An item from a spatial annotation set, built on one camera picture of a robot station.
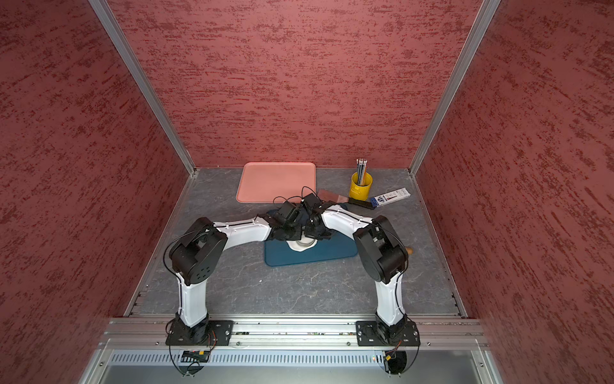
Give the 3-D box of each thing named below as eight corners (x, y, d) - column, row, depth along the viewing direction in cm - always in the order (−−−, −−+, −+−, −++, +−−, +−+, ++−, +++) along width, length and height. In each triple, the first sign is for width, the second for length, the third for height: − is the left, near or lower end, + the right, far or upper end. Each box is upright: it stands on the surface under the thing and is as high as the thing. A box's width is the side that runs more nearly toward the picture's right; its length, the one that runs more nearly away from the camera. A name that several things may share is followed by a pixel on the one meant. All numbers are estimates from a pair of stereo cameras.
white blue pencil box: (374, 208, 108) (375, 205, 107) (369, 199, 112) (370, 197, 110) (409, 197, 113) (411, 194, 111) (403, 189, 116) (404, 186, 114)
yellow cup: (349, 201, 110) (352, 187, 102) (347, 186, 116) (350, 171, 108) (370, 201, 110) (374, 187, 102) (367, 186, 116) (371, 171, 108)
